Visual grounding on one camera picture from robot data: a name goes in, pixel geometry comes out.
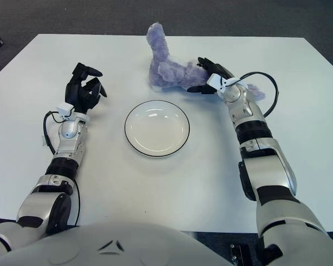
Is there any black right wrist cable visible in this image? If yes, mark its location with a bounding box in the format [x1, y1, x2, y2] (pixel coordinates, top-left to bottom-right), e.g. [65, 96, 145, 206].
[230, 71, 279, 116]

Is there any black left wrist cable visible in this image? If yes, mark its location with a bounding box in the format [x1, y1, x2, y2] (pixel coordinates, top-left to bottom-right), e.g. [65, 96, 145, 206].
[43, 110, 63, 155]

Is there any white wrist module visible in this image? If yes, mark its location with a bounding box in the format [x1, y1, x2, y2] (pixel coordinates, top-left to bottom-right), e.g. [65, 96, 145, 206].
[206, 73, 231, 91]
[56, 102, 74, 116]

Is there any purple plush bunny doll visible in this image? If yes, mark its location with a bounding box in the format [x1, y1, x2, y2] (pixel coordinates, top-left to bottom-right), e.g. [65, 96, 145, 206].
[146, 23, 266, 101]

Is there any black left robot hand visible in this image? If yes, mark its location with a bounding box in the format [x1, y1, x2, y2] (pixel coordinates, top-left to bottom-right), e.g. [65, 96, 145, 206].
[64, 62, 108, 114]

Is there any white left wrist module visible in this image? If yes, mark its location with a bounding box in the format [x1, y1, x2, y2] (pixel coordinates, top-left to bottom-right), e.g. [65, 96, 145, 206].
[56, 102, 74, 116]

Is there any thin black elbow cable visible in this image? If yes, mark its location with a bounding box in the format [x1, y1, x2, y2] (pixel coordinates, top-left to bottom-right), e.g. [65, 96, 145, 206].
[72, 182, 82, 225]

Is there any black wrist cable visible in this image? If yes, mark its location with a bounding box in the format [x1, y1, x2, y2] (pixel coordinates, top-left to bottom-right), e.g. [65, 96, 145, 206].
[43, 110, 63, 155]
[230, 71, 279, 116]

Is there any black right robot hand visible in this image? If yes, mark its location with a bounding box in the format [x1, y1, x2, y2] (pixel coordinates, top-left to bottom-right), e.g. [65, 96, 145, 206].
[186, 57, 236, 96]

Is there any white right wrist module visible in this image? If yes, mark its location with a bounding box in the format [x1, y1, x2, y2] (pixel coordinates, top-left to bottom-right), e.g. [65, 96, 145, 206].
[206, 73, 231, 91]

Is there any grey robot torso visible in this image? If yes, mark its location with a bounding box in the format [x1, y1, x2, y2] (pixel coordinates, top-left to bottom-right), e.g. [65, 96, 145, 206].
[0, 221, 234, 266]

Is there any white plate with black rim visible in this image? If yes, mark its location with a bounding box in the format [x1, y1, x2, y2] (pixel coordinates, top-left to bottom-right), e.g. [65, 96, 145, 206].
[124, 100, 190, 158]

